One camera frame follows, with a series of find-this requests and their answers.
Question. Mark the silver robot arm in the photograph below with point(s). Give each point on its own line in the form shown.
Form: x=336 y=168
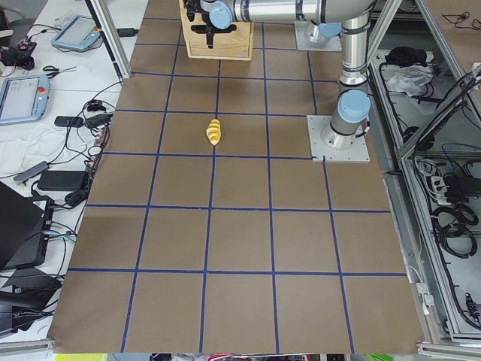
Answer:
x=353 y=103
x=353 y=15

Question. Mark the wooden drawer cabinet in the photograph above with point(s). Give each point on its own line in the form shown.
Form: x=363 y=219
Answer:
x=237 y=45

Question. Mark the toy bread roll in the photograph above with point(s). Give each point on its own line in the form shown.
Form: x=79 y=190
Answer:
x=214 y=132

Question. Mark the black power brick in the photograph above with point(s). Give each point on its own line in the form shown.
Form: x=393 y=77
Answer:
x=61 y=180

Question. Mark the grey usb hub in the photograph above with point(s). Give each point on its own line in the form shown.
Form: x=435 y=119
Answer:
x=32 y=172

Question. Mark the white crumpled cloth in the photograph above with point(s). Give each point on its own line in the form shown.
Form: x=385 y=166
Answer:
x=412 y=80

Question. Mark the white power strip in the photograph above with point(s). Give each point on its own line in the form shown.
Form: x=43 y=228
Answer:
x=439 y=190

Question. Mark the upper teach pendant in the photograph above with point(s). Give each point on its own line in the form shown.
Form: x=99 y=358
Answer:
x=80 y=34

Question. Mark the teach pendant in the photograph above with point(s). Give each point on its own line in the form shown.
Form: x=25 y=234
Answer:
x=80 y=34
x=24 y=99

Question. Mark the black laptop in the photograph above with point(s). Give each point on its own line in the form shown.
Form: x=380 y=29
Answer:
x=24 y=225

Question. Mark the black scissors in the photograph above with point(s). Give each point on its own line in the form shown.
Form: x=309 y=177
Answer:
x=52 y=71

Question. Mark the lower teach pendant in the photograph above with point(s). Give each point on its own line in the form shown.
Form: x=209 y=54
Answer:
x=24 y=99

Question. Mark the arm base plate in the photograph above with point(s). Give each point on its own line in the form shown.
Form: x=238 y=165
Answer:
x=324 y=37
x=328 y=146

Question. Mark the aluminium frame post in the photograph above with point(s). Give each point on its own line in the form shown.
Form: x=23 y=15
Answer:
x=107 y=29

